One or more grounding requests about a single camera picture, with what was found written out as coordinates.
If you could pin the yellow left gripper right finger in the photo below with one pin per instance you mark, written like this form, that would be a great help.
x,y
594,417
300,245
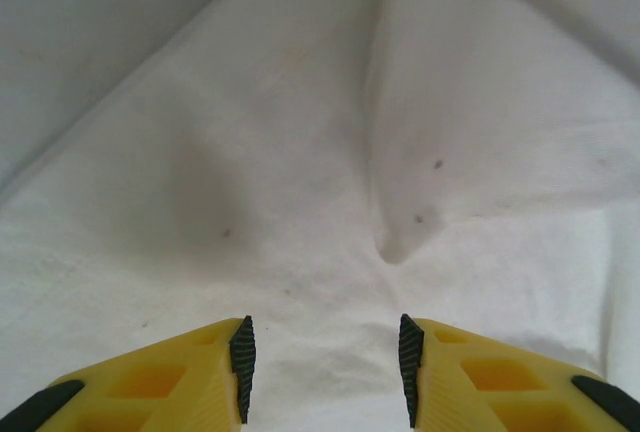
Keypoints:
x,y
440,392

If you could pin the white t-shirt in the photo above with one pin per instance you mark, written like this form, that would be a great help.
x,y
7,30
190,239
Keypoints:
x,y
300,152

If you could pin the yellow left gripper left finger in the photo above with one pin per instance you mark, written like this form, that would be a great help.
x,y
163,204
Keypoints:
x,y
210,387

